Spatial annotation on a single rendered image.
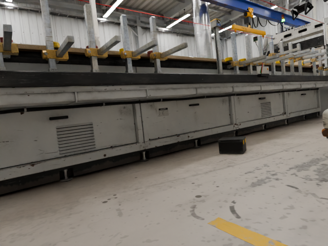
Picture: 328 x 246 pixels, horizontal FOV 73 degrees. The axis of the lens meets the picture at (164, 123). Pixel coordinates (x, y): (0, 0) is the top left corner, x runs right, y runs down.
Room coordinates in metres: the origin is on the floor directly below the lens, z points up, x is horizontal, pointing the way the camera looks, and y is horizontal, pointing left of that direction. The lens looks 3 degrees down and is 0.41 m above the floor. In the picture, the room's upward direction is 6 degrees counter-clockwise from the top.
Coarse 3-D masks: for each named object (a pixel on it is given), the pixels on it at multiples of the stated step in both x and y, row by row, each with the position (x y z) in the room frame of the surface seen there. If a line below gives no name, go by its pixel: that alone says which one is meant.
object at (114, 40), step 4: (116, 36) 1.24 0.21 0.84; (120, 36) 1.25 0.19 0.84; (112, 40) 1.27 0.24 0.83; (116, 40) 1.24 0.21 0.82; (120, 40) 1.25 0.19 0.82; (104, 44) 1.36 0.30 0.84; (108, 44) 1.32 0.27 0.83; (112, 44) 1.30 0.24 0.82; (100, 48) 1.43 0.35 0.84; (104, 48) 1.37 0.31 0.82; (108, 48) 1.36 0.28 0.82; (100, 52) 1.43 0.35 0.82; (104, 52) 1.43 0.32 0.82
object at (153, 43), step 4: (152, 40) 1.39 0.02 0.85; (156, 40) 1.40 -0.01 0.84; (148, 44) 1.43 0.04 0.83; (152, 44) 1.40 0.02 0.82; (156, 44) 1.39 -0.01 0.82; (140, 48) 1.51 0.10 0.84; (144, 48) 1.47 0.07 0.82; (148, 48) 1.46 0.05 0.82; (132, 52) 1.60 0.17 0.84; (136, 52) 1.56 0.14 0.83; (140, 52) 1.53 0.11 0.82; (136, 56) 1.62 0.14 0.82; (124, 60) 1.71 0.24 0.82
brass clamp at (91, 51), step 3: (90, 48) 1.44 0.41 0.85; (93, 48) 1.45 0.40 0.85; (96, 48) 1.46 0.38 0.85; (99, 48) 1.47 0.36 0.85; (87, 51) 1.43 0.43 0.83; (90, 51) 1.43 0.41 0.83; (93, 51) 1.45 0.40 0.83; (96, 51) 1.46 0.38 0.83; (87, 54) 1.43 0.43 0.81; (90, 54) 1.43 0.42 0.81; (93, 54) 1.44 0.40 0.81; (96, 54) 1.46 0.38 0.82; (105, 54) 1.49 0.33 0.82; (99, 57) 1.49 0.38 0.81; (102, 57) 1.50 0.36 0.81; (105, 57) 1.51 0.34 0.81
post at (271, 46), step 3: (270, 42) 2.77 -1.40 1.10; (270, 45) 2.77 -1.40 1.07; (273, 45) 2.78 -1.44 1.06; (270, 48) 2.78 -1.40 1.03; (273, 48) 2.77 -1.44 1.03; (270, 51) 2.78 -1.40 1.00; (273, 51) 2.77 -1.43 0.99; (273, 63) 2.76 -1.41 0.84; (273, 66) 2.76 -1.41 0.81; (273, 69) 2.76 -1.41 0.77; (273, 72) 2.77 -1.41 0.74
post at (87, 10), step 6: (84, 6) 1.46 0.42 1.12; (90, 6) 1.46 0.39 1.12; (84, 12) 1.47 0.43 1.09; (90, 12) 1.46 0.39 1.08; (90, 18) 1.46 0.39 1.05; (90, 24) 1.46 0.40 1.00; (90, 30) 1.45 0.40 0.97; (90, 36) 1.45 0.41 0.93; (90, 42) 1.45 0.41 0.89; (90, 60) 1.47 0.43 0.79; (96, 60) 1.46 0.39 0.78; (96, 66) 1.46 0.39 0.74
